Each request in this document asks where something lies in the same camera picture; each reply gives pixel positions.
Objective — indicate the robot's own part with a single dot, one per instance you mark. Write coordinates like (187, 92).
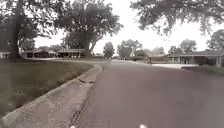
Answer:
(72, 126)
(143, 126)

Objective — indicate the grey asphalt road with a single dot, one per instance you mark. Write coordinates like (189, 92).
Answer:
(140, 93)

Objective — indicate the small round tree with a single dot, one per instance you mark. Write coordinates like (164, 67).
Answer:
(108, 50)

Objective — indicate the concrete kerb gutter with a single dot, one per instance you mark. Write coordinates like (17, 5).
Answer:
(50, 106)

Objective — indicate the low house with porch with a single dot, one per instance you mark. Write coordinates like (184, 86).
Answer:
(200, 57)

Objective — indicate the large spreading tree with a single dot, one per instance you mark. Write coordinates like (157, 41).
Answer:
(86, 30)

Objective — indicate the overhanging tree branches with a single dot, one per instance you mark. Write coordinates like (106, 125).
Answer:
(166, 13)

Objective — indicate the grass lawn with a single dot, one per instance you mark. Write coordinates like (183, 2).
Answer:
(30, 78)
(207, 70)

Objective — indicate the pale concrete driveway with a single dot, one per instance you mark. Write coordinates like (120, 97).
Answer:
(170, 65)

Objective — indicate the large dark tree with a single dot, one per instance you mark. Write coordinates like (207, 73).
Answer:
(15, 40)

